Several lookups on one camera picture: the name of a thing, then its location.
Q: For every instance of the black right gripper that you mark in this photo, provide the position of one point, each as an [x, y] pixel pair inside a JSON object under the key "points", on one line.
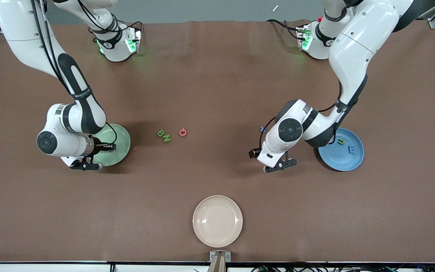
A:
{"points": [[97, 144]]}

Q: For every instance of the light green plate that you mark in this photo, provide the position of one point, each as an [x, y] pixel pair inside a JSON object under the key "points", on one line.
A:
{"points": [[121, 151]]}

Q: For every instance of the green foam letter N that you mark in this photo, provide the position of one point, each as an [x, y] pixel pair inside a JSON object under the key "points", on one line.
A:
{"points": [[167, 138], [343, 140]]}

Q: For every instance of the pinkish red foam letter Q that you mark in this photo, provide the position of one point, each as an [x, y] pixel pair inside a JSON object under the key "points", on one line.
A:
{"points": [[180, 132]]}

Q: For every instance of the light blue foam letter E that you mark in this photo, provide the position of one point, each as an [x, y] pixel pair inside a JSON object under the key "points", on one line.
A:
{"points": [[352, 150]]}

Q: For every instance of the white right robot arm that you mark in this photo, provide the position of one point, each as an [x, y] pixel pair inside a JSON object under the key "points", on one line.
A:
{"points": [[21, 30]]}

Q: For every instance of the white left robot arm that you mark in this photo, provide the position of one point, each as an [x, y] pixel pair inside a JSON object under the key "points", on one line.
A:
{"points": [[353, 49]]}

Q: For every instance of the brown table mat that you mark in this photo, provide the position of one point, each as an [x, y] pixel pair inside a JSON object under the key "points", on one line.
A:
{"points": [[217, 94]]}

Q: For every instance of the beige plate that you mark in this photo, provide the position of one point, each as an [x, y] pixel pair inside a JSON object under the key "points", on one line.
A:
{"points": [[217, 221]]}

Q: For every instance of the blue plate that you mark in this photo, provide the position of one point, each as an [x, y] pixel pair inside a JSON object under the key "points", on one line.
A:
{"points": [[342, 160]]}

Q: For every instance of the metal table edge bracket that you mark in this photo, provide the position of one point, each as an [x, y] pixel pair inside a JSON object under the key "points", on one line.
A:
{"points": [[214, 257]]}

